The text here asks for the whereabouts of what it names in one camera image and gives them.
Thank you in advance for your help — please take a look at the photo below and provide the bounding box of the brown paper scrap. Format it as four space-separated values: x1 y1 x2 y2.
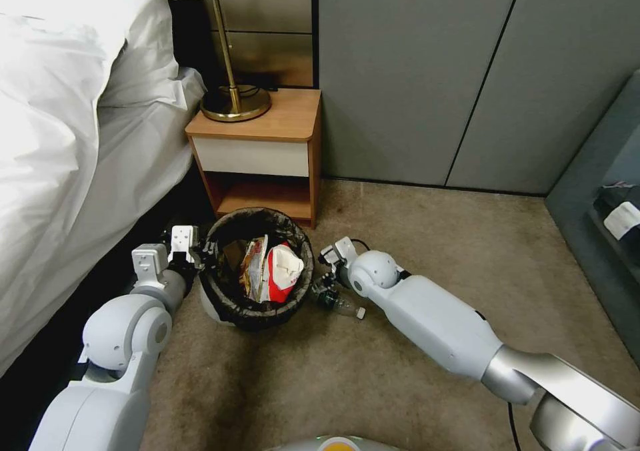
221 240 249 273

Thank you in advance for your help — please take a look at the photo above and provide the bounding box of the black bag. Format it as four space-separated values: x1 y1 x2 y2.
593 181 640 244

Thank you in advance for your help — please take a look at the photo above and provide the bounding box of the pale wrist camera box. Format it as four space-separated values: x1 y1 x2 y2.
168 224 201 264

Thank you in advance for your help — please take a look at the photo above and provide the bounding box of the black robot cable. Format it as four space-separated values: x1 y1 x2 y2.
505 400 525 451

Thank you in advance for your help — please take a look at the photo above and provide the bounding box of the shiny snack wrapper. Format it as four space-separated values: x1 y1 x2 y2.
239 234 271 302

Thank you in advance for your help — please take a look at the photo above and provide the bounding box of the clear plastic bottle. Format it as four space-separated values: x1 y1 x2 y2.
315 280 369 322

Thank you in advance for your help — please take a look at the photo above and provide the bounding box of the beige padded headboard panel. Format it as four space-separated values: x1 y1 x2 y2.
169 0 321 91

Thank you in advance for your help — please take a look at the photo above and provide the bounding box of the white robot front shell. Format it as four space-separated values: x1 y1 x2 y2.
283 434 382 451

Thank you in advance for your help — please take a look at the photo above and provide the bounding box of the grey cabinet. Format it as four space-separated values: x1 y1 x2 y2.
543 68 640 372

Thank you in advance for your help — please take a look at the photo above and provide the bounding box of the white duvet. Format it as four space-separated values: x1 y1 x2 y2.
0 0 209 378

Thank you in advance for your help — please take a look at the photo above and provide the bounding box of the dark bed base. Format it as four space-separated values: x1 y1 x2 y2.
0 168 217 424

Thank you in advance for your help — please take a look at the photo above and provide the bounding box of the white box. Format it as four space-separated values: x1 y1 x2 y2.
603 201 640 242

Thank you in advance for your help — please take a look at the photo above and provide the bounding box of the black lamp cable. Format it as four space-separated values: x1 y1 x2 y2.
235 73 281 95

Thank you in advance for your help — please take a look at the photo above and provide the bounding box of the white round trash bin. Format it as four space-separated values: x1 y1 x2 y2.
199 273 236 325

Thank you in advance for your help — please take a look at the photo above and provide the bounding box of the black bin liner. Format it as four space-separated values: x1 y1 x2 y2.
203 206 316 333

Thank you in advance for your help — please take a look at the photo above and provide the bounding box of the white nightstand drawer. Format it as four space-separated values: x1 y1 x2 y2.
191 135 311 178

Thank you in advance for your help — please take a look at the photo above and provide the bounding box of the wooden nightstand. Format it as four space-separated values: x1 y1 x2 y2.
184 88 323 230

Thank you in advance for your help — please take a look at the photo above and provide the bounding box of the red and white paper carton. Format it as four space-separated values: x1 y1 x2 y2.
263 242 307 305

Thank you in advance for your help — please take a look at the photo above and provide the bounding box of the brass table lamp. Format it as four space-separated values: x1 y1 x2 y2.
142 0 275 123

